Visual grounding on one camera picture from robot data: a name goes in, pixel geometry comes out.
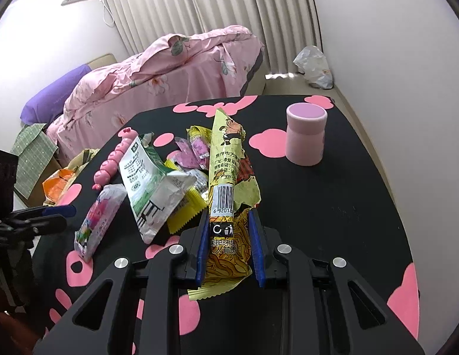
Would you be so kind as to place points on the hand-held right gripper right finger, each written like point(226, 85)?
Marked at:
point(257, 251)

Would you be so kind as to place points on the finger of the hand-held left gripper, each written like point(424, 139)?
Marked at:
point(40, 225)
point(61, 210)

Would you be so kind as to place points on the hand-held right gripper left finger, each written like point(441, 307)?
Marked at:
point(201, 251)

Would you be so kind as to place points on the orange white noodle wrapper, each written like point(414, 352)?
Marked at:
point(59, 188)

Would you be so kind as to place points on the pink white tissue packet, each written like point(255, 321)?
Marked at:
point(98, 222)

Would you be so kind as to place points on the bright yellow zigzag wrapper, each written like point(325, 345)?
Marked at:
point(187, 214)

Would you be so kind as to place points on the yellow plastic bag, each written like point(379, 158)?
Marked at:
point(81, 159)

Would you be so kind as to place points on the yellow cartoon snack packet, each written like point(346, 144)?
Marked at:
point(227, 170)

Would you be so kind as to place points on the green white wrapper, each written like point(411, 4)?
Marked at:
point(144, 185)

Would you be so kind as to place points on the pink purple candy wrapper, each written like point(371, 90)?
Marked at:
point(190, 155)

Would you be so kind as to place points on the yellow purple snack packet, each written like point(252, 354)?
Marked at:
point(201, 135)

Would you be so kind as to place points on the cardboard box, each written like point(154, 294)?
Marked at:
point(48, 172)

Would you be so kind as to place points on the green checked cloth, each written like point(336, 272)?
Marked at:
point(33, 151)

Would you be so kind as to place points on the pink caterpillar toy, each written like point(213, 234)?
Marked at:
point(114, 155)

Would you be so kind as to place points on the black pink-patterned tablecloth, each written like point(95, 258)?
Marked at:
point(325, 210)

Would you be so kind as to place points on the purple pillow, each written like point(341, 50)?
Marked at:
point(51, 96)

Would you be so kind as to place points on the pink cylindrical cup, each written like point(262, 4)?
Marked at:
point(306, 137)

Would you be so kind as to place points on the beige headboard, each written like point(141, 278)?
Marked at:
point(101, 63)

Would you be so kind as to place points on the bed with pink floral sheet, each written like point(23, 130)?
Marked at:
point(214, 77)

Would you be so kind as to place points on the pink floral duvet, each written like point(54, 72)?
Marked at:
point(159, 55)

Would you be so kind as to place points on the white plastic bag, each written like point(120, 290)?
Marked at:
point(314, 68)

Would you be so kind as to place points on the white pleated curtain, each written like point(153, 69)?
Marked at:
point(233, 3)

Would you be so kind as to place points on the white curtain wand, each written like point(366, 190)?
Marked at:
point(194, 0)

